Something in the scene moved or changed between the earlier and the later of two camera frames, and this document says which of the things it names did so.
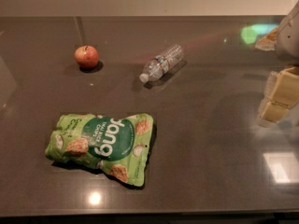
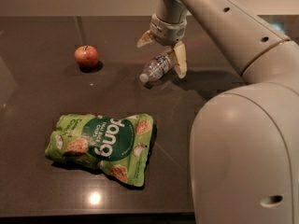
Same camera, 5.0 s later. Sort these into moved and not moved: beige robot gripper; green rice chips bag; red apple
Moved: beige robot gripper
Not moved: red apple; green rice chips bag
